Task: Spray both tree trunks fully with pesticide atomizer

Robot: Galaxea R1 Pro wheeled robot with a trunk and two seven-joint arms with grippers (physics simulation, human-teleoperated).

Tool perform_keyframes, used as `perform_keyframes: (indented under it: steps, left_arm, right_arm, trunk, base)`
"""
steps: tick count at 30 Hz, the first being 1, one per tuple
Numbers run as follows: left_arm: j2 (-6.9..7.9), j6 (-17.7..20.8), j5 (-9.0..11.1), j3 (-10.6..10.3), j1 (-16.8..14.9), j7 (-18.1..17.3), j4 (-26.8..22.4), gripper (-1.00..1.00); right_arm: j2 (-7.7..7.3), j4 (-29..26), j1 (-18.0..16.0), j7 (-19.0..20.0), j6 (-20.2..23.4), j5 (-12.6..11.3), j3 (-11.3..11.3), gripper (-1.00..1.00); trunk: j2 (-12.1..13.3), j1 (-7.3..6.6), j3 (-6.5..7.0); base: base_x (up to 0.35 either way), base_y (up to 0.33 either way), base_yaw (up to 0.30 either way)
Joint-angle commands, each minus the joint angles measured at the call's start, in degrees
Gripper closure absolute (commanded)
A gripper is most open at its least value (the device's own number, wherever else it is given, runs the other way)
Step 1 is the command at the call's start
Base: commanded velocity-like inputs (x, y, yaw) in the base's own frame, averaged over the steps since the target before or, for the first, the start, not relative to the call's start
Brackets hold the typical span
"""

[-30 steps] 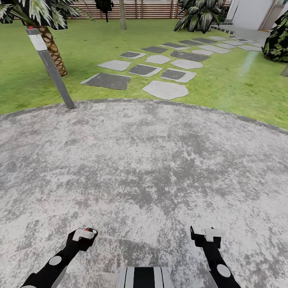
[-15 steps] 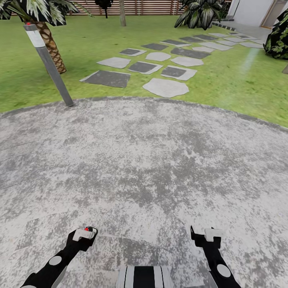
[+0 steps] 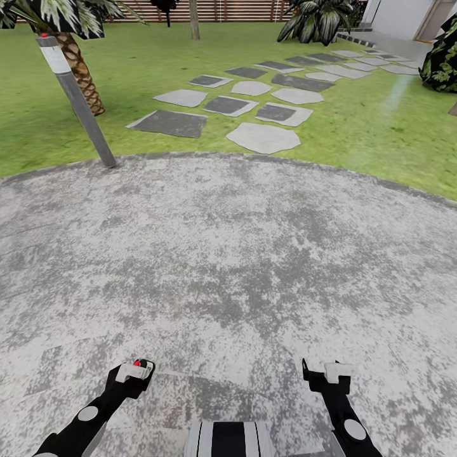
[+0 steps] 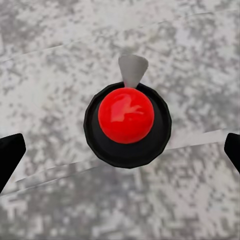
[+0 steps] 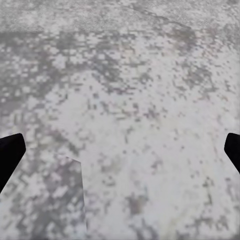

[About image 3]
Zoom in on robot trunk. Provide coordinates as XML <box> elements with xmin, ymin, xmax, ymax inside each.
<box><xmin>184</xmin><ymin>422</ymin><xmax>274</xmax><ymax>457</ymax></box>

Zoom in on pesticide atomizer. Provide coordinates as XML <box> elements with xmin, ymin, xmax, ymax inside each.
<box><xmin>138</xmin><ymin>359</ymin><xmax>156</xmax><ymax>371</ymax></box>

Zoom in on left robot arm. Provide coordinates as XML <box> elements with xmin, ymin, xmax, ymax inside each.
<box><xmin>32</xmin><ymin>363</ymin><xmax>154</xmax><ymax>457</ymax></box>

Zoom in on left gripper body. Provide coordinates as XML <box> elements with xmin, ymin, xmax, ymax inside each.
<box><xmin>105</xmin><ymin>371</ymin><xmax>143</xmax><ymax>406</ymax></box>

